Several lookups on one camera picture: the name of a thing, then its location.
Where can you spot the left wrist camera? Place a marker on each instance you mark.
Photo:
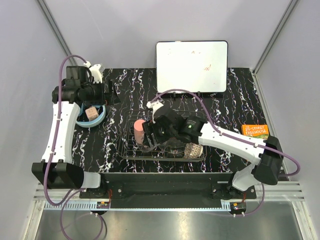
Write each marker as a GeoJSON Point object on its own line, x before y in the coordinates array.
{"type": "Point", "coordinates": [76, 73]}

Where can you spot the orange treehouse book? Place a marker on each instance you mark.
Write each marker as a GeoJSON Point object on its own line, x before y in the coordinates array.
{"type": "Point", "coordinates": [260, 131]}

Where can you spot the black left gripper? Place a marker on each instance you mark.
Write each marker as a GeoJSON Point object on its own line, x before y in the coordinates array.
{"type": "Point", "coordinates": [106, 98]}

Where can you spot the white dry-erase board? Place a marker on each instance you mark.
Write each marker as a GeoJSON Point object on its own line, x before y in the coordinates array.
{"type": "Point", "coordinates": [195, 66]}

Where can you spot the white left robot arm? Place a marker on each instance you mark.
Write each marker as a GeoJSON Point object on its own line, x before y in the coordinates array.
{"type": "Point", "coordinates": [56, 169]}

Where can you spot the brown checkered patterned bowl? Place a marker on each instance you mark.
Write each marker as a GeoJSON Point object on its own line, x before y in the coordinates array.
{"type": "Point", "coordinates": [192, 151]}

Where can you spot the pink plastic cup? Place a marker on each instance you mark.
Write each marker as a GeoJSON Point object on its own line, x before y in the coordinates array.
{"type": "Point", "coordinates": [139, 131]}

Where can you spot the black wire dish rack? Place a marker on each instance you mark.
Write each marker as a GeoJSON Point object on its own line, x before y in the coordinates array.
{"type": "Point", "coordinates": [133, 145]}

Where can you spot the light blue headphones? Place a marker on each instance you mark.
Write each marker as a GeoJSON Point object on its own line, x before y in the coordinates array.
{"type": "Point", "coordinates": [93, 122]}

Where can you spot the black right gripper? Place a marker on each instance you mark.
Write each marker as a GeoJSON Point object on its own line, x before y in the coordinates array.
{"type": "Point", "coordinates": [150, 127]}

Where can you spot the clear glass bowl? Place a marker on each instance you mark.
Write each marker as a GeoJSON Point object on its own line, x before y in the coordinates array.
{"type": "Point", "coordinates": [173, 148]}

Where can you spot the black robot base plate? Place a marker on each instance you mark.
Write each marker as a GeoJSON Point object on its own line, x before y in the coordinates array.
{"type": "Point", "coordinates": [166, 191]}

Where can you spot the clear faceted glass tumbler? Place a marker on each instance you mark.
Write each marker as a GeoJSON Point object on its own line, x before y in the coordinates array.
{"type": "Point", "coordinates": [147, 146]}

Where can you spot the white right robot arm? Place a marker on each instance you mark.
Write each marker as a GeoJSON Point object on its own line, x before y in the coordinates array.
{"type": "Point", "coordinates": [264, 156]}

